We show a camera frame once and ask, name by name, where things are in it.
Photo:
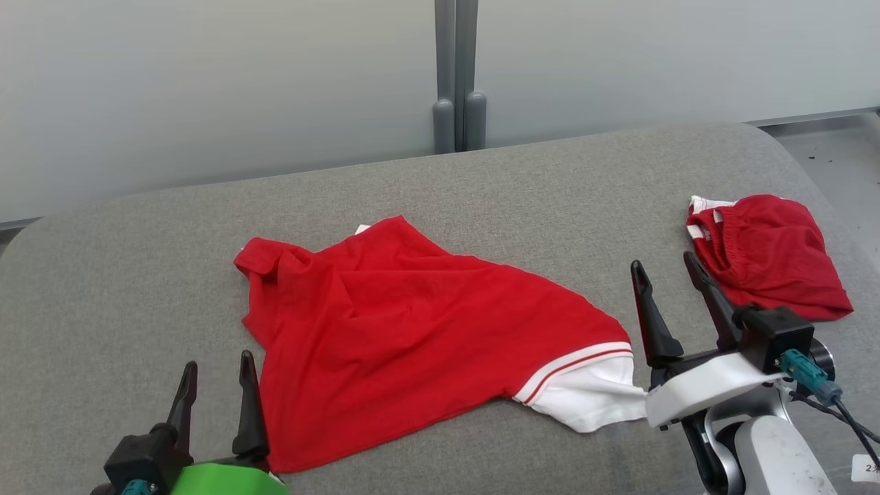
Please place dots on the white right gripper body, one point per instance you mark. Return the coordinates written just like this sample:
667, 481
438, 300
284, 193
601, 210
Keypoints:
701, 385

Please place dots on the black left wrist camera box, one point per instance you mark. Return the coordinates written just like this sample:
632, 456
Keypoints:
141, 457

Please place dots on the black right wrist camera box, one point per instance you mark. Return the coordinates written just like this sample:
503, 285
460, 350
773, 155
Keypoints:
780, 337

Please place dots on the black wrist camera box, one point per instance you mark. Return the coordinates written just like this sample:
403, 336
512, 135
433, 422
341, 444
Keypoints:
141, 457
780, 337

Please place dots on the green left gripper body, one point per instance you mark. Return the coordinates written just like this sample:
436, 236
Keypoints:
227, 481

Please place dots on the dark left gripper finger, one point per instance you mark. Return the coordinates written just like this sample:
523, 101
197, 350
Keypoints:
251, 426
185, 412

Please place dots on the red shorts with white stripe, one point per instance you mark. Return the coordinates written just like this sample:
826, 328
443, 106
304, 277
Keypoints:
777, 254

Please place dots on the small white printed label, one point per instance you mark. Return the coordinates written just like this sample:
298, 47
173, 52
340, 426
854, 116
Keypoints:
867, 469

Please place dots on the grey partition post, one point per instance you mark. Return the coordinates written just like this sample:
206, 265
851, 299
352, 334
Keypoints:
474, 120
443, 124

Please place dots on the red shirt with white sleeves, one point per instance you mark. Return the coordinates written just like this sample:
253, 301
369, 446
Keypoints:
399, 330

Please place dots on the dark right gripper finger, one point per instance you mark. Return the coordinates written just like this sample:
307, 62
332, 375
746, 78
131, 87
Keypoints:
718, 309
656, 330

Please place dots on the grey partition base rail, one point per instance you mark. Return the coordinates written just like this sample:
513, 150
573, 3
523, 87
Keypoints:
825, 115
17, 223

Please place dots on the grey fabric sofa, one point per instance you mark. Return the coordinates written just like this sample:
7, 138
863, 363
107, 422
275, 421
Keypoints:
137, 289

